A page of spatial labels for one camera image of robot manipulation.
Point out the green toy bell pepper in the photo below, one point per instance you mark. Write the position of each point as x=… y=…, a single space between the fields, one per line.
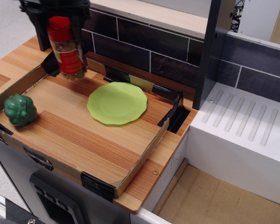
x=19 y=109

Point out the light green plastic plate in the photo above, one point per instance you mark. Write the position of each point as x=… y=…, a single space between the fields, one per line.
x=117 y=103

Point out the dark grey left post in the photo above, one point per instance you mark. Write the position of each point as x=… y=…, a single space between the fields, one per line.
x=43 y=41

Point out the white drainboard sink unit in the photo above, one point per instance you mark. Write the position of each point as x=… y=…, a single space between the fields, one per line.
x=235 y=137

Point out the cardboard fence with black tape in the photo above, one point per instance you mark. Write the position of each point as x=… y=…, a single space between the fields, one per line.
x=64 y=144

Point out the red-capped basil spice bottle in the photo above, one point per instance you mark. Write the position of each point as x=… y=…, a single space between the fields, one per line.
x=67 y=50

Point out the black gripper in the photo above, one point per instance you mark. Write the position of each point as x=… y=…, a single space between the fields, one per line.
x=39 y=11

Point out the light wooden shelf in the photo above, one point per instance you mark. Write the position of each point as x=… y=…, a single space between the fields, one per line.
x=155 y=15

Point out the dark grey vertical post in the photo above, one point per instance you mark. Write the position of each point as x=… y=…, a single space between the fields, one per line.
x=219 y=23

